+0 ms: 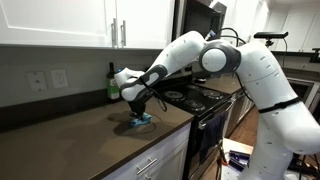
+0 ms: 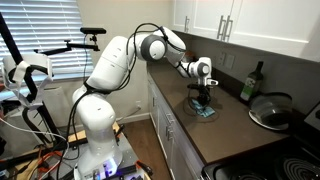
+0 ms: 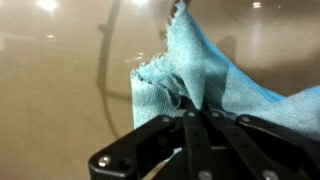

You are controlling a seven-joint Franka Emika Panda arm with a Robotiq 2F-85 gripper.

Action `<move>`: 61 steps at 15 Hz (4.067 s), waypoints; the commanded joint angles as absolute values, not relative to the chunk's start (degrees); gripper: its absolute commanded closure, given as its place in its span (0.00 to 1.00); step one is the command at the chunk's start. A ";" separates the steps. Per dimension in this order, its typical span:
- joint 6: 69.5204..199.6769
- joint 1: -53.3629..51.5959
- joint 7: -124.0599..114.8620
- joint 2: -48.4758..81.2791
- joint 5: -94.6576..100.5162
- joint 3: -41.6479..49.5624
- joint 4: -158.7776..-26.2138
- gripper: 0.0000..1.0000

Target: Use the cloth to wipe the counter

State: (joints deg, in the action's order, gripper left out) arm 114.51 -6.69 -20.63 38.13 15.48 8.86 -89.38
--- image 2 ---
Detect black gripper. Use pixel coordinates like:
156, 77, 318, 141
192, 84, 213, 108

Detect blue cloth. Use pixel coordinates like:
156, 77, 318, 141
190, 98, 217, 119

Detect white lower cabinet unit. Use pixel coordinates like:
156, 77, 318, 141
146, 73, 205, 180

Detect green wine bottle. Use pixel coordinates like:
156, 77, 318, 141
239, 60, 265, 103

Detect white upper cabinet door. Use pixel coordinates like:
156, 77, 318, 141
229, 0, 320, 64
192, 0, 235, 40
172, 0, 198, 32

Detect black electric stove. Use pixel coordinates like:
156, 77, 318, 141
201, 101, 320, 180

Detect red and black clamp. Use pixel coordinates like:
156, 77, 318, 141
134, 159, 155, 177

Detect grey robot mounting table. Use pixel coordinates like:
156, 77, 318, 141
0, 119, 152, 180

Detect white bin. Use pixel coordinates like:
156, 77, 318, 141
42, 85, 75, 129

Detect white window blinds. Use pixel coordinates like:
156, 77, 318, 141
0, 0, 94, 102

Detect black tripod pole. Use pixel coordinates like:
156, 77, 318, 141
0, 11, 66, 153

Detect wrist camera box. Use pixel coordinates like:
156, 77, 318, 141
206, 78, 220, 87

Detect silver drawer handle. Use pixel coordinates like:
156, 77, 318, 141
165, 112, 175, 126

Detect silver upper cabinet handle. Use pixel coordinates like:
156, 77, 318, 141
224, 15, 234, 43
183, 15, 191, 34
216, 14, 227, 41

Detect black stereo camera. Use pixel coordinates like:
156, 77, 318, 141
79, 27, 108, 36

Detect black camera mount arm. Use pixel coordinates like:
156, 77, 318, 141
33, 34, 102, 57

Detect orange cable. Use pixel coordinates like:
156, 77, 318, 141
35, 150, 65, 175

